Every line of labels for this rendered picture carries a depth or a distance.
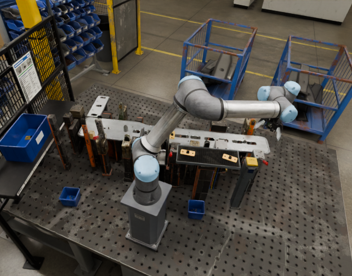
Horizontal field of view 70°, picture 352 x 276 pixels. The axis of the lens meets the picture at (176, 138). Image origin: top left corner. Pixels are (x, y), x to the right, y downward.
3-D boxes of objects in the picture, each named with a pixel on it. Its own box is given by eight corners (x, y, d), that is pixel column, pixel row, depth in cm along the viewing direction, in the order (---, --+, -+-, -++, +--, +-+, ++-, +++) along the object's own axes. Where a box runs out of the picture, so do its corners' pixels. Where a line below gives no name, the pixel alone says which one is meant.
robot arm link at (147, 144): (128, 168, 125) (196, 85, 100) (126, 147, 135) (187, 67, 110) (148, 174, 131) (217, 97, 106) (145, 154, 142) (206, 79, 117)
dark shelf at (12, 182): (77, 104, 201) (76, 101, 199) (16, 200, 135) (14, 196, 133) (50, 102, 201) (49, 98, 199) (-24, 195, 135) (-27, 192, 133)
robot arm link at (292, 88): (281, 79, 121) (296, 79, 123) (272, 97, 128) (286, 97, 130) (289, 88, 115) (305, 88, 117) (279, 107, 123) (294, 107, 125)
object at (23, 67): (43, 88, 189) (29, 49, 168) (27, 105, 172) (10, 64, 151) (40, 88, 189) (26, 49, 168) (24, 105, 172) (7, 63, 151)
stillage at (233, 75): (201, 70, 474) (209, 17, 410) (242, 81, 455) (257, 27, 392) (177, 102, 390) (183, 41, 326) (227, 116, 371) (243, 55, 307)
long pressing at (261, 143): (265, 134, 192) (266, 133, 190) (271, 156, 175) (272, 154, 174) (86, 117, 192) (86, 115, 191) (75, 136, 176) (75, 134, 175)
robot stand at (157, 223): (155, 251, 149) (157, 216, 122) (125, 238, 154) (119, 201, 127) (168, 222, 164) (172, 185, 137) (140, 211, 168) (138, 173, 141)
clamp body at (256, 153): (250, 181, 194) (264, 148, 170) (252, 193, 186) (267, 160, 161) (238, 180, 194) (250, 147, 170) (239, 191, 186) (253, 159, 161)
